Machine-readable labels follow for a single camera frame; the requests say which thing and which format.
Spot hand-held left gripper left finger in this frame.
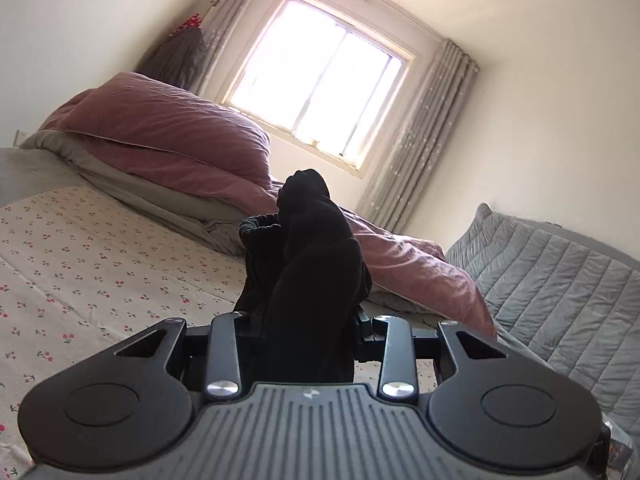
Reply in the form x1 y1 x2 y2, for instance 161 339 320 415
115 312 247 402

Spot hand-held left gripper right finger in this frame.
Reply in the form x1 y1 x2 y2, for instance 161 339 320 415
353 309 507 402

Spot black pants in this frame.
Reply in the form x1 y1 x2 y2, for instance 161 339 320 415
235 169 374 387

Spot cherry print bedsheet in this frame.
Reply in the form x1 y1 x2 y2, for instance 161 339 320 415
0 185 442 480

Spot grey quilted sofa cover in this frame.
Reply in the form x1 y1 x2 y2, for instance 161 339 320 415
444 203 640 433

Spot grey pleated curtain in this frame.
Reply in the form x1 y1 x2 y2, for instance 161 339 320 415
354 37 482 237
192 0 282 97

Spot pink and grey duvet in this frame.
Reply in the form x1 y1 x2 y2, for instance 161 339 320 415
20 71 499 342

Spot window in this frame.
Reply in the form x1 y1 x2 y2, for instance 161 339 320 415
222 0 420 175

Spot grey bed blanket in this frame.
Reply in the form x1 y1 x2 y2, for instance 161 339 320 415
0 147 68 207

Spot dark hanging garment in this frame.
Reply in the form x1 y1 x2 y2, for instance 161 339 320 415
134 12 212 92

